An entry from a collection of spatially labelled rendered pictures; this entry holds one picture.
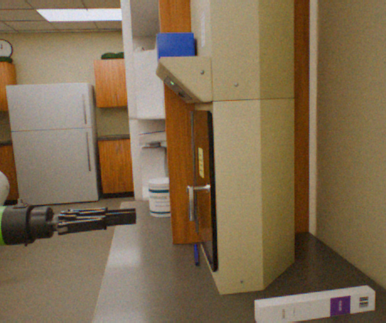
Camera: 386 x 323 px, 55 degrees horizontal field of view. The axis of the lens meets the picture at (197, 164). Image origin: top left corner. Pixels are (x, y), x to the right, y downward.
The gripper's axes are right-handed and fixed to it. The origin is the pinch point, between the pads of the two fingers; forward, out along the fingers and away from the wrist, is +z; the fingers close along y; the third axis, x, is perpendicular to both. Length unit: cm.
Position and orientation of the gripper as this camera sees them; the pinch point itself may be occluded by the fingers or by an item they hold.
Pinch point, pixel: (121, 216)
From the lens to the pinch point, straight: 93.1
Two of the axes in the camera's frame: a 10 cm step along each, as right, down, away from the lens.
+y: -1.4, -1.7, 9.7
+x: 0.4, 9.8, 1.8
